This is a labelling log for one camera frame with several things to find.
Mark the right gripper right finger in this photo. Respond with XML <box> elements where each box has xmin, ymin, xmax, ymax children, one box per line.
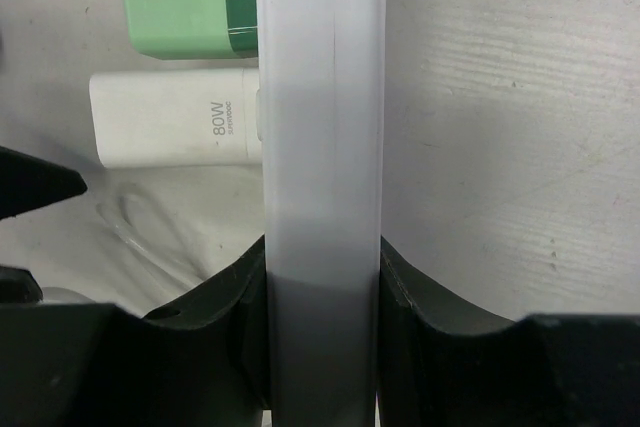
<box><xmin>377</xmin><ymin>242</ymin><xmax>639</xmax><ymax>426</ymax></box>

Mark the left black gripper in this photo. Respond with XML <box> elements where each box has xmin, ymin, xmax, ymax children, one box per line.
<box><xmin>0</xmin><ymin>147</ymin><xmax>87</xmax><ymax>304</ymax></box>

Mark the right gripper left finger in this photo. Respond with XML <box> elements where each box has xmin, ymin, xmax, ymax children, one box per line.
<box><xmin>1</xmin><ymin>241</ymin><xmax>270</xmax><ymax>426</ymax></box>

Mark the white usb charger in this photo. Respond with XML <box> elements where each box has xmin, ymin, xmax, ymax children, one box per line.
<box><xmin>89</xmin><ymin>68</ymin><xmax>262</xmax><ymax>169</ymax></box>

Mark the green usb charger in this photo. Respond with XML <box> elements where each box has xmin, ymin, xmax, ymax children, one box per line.
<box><xmin>123</xmin><ymin>0</ymin><xmax>258</xmax><ymax>60</ymax></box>

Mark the white power strip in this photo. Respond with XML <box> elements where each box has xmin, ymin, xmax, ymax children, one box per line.
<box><xmin>257</xmin><ymin>0</ymin><xmax>386</xmax><ymax>426</ymax></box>

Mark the white power cord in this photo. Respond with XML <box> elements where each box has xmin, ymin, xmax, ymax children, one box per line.
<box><xmin>39</xmin><ymin>181</ymin><xmax>206</xmax><ymax>306</ymax></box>

